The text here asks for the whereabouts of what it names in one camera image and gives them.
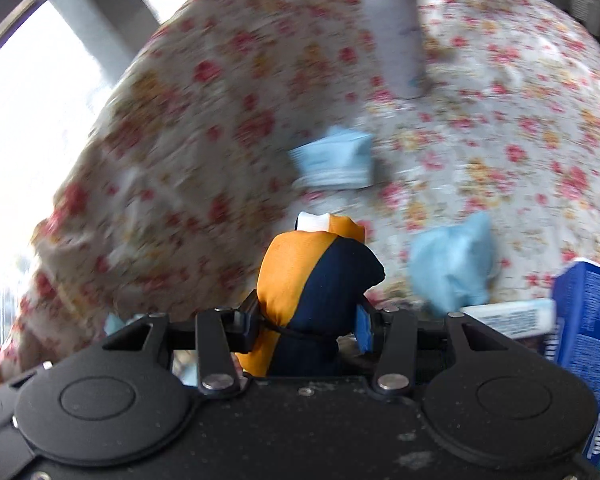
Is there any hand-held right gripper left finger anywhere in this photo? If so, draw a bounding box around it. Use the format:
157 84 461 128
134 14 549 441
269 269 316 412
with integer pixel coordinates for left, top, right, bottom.
102 294 261 397

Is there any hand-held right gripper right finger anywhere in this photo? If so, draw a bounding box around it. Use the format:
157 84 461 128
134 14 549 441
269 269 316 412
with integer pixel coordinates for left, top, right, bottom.
355 297 506 396

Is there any blue tissue pack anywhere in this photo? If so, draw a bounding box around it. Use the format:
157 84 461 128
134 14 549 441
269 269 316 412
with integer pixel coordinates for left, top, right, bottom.
544 257 600 471

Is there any orange and navy pouch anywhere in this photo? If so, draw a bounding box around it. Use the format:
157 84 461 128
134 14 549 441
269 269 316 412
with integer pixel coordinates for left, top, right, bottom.
235 212 386 378

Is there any purple thermos bottle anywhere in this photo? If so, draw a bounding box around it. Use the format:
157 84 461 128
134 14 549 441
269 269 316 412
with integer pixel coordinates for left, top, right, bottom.
352 0 428 101

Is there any light blue face mask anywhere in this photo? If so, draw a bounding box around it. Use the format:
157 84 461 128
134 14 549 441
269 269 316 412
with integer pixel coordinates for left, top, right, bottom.
409 211 498 317
287 126 374 190

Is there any floral bedspread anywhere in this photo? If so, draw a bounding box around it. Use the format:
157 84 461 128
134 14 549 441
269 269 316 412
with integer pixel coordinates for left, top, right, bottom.
0 0 600 391

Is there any white printed box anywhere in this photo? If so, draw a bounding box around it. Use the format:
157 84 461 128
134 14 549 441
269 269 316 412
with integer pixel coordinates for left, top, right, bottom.
462 299 557 341

